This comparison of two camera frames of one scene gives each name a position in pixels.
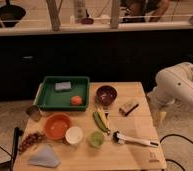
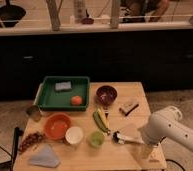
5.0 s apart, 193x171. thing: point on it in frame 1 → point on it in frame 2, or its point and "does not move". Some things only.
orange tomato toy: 76,100 does not move
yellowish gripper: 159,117 → 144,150
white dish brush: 120,138 does not move
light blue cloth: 46,157 does not move
